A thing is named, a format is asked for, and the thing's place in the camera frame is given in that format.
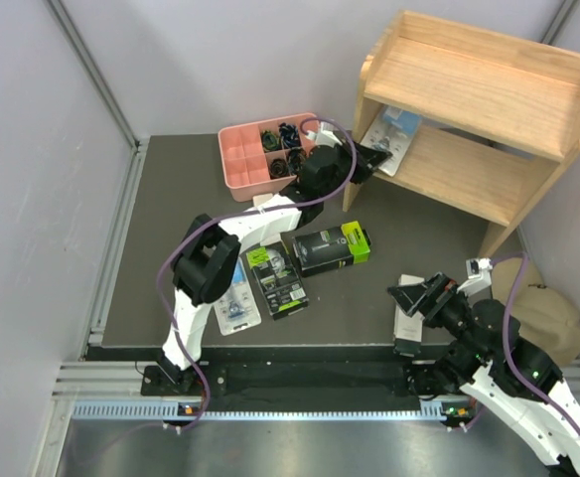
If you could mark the beige baseball cap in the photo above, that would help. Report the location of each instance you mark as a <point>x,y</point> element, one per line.
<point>547,318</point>

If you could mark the white Harry's razor box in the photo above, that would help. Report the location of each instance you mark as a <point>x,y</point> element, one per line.
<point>259,200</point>

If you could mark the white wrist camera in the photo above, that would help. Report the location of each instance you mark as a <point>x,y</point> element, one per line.
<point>324,135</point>
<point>479,276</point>

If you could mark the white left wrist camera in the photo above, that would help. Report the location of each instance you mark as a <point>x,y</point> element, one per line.
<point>324,135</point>

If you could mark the light wooden two-tier shelf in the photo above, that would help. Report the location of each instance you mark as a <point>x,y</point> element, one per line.
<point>501,115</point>

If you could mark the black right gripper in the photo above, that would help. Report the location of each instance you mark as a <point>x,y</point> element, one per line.
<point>409,296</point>

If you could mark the black green Gillette razor box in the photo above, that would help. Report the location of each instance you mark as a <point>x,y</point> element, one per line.
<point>331,249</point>

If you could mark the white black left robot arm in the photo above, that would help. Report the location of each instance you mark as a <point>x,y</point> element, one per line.
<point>199,272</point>

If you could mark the blue white razor blister pack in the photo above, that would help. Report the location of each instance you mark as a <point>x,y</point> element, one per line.
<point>392,132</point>

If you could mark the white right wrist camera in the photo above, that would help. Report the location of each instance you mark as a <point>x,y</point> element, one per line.
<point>479,276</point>

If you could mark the blue rolled tie in tray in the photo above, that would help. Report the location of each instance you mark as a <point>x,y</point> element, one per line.
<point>289,135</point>

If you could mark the white razor box dark end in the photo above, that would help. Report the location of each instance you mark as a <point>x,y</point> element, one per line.
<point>407,333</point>

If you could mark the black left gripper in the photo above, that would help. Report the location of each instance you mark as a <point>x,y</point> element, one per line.
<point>367,161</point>

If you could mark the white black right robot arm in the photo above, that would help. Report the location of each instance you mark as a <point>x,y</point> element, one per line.
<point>489,362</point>

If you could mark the brown rolled tie in tray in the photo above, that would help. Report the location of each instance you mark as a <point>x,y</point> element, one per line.
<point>278,168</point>

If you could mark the green rolled tie in tray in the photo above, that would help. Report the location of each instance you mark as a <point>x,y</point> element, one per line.
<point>270,141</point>

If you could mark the dark rolled tie in tray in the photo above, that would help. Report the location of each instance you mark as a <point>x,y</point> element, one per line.
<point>296,157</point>

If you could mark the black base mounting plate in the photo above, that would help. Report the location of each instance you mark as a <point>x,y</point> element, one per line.
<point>250,372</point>

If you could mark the black green face-print razor box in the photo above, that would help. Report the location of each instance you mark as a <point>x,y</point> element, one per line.
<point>277,279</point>

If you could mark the pink divided organizer tray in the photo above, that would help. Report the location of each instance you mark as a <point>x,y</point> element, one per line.
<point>245,164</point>

